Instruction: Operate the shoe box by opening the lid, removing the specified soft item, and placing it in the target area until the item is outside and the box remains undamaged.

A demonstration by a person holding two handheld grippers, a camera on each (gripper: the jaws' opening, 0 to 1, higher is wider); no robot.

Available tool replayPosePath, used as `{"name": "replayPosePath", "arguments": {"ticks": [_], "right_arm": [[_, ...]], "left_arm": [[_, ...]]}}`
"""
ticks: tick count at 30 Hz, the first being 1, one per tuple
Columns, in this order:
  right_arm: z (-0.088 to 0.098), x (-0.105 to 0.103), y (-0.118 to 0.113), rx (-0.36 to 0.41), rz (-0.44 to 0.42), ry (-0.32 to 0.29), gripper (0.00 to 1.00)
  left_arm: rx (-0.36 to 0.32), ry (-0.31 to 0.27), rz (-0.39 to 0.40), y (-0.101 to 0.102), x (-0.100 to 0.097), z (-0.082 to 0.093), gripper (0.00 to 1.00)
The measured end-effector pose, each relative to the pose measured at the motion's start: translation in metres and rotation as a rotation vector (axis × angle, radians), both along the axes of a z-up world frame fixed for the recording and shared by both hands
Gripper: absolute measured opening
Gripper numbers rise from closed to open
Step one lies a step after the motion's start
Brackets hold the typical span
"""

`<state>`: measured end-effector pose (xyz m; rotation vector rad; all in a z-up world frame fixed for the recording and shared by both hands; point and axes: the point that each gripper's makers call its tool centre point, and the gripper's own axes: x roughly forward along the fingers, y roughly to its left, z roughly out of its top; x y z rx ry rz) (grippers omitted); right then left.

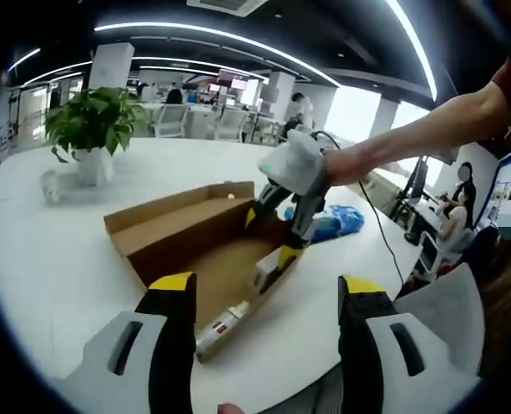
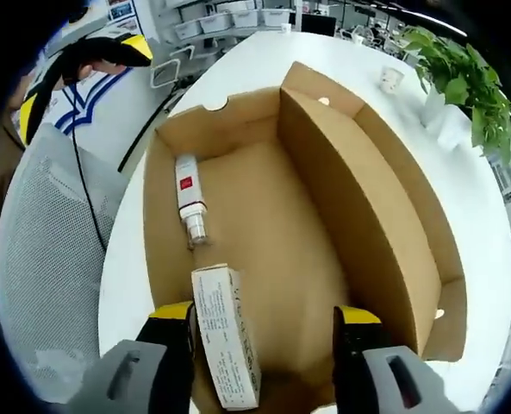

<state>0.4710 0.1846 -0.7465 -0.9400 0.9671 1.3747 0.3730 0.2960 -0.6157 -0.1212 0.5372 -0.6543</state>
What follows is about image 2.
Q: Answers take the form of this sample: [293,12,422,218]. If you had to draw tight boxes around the white printed carton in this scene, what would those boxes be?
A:
[190,262,263,410]

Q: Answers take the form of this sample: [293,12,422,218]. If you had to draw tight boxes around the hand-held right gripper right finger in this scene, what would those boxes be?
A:
[332,304,450,414]

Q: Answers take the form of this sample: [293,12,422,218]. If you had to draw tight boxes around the patterned white paper cup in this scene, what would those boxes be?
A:
[378,65,406,94]

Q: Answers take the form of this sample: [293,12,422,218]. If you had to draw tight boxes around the white spray bottle red label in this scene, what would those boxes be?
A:
[174,154,209,249]

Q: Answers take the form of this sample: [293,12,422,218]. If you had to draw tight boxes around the green potted plant white pot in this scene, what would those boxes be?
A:
[399,25,511,167]

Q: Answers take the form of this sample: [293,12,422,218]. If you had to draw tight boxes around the black monitor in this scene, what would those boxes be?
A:
[300,15,338,36]

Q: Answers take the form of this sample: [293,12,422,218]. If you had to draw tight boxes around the person's left hand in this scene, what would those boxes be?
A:
[78,59,130,78]

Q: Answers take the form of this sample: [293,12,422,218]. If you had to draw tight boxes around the brown cardboard shoe box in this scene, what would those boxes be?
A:
[142,60,468,414]

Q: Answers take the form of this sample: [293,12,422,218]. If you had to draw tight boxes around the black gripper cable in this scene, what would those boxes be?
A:
[69,79,109,254]

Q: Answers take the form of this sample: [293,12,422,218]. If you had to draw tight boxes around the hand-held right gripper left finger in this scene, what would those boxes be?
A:
[65,300,198,414]

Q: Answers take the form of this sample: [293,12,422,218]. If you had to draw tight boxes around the grey mesh chair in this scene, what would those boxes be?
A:
[0,122,129,405]

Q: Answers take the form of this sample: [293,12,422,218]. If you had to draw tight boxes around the group of white office chairs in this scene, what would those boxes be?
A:
[150,45,196,90]

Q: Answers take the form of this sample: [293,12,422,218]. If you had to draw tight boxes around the shelf rack with white bins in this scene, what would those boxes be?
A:
[166,0,302,48]

